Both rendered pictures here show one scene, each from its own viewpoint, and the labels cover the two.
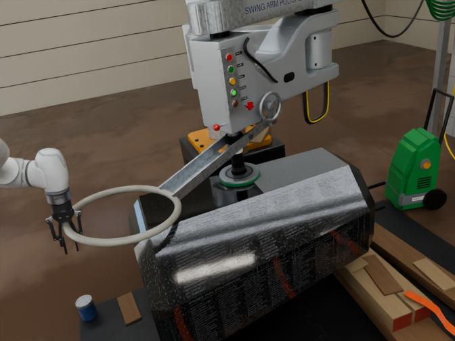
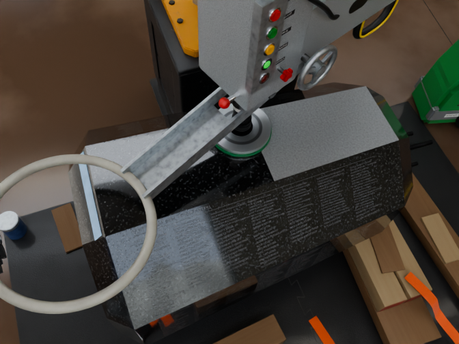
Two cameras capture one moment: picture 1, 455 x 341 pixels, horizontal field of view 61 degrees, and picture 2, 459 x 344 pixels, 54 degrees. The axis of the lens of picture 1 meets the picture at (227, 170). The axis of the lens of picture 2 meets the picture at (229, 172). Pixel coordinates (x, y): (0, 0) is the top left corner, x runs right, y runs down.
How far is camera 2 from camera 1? 0.95 m
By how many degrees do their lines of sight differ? 33
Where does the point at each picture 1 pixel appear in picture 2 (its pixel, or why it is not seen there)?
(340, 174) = (384, 153)
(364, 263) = not seen: hidden behind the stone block
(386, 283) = (388, 257)
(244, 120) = (270, 88)
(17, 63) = not seen: outside the picture
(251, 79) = (300, 29)
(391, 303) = (387, 284)
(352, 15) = not seen: outside the picture
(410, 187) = (450, 104)
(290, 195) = (309, 183)
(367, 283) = (367, 252)
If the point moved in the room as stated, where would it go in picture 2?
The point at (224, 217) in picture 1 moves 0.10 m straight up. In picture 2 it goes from (214, 215) to (214, 202)
